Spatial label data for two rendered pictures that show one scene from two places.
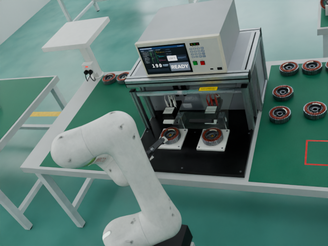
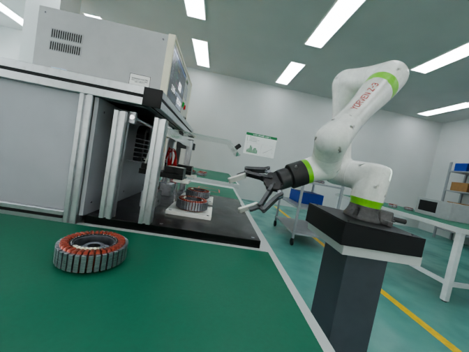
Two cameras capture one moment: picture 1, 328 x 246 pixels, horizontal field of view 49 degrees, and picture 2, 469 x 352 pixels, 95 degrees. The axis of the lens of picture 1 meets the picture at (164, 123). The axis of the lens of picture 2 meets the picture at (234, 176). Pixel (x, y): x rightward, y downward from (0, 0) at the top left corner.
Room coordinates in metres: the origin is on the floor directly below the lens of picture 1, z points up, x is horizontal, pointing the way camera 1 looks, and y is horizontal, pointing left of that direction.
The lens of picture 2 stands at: (1.89, 0.68, 0.97)
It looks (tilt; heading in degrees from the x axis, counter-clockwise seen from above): 3 degrees down; 232
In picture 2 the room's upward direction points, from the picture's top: 10 degrees clockwise
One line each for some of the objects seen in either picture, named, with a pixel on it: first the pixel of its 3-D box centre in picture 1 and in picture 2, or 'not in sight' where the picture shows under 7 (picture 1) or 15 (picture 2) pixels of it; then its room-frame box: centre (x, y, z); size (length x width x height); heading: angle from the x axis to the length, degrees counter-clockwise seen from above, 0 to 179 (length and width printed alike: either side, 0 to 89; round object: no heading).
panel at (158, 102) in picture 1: (197, 89); (137, 158); (1.67, -0.25, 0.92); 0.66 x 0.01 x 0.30; 57
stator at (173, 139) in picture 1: (170, 135); (192, 203); (1.52, -0.01, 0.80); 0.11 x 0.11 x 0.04
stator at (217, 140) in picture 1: (212, 136); (197, 193); (1.39, -0.21, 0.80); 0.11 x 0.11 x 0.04
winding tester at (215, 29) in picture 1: (190, 37); (132, 81); (1.72, -0.30, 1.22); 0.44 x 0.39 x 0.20; 57
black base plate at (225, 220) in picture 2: (193, 139); (190, 206); (1.47, -0.12, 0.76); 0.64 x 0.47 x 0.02; 57
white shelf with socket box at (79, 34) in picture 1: (89, 59); not in sight; (2.43, 0.34, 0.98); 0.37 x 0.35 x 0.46; 57
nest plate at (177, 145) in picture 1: (171, 138); (190, 209); (1.52, -0.01, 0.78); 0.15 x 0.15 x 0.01; 57
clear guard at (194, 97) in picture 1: (209, 101); (205, 144); (1.38, -0.24, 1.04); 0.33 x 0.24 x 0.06; 147
